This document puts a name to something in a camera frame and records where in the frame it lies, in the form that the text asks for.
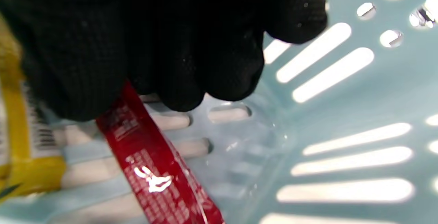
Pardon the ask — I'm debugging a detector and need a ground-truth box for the light blue plastic basket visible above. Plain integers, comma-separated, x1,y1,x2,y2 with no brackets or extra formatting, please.
0,0,438,224

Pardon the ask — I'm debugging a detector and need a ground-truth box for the person's right hand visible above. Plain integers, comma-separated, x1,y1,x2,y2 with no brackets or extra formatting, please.
0,0,329,122

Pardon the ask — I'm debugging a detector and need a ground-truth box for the red instant coffee powder package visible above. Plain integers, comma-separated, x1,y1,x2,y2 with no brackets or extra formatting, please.
95,80,226,224

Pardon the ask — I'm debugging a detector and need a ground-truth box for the yellow instant coffee powder package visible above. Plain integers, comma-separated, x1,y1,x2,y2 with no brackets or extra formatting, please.
0,15,67,204

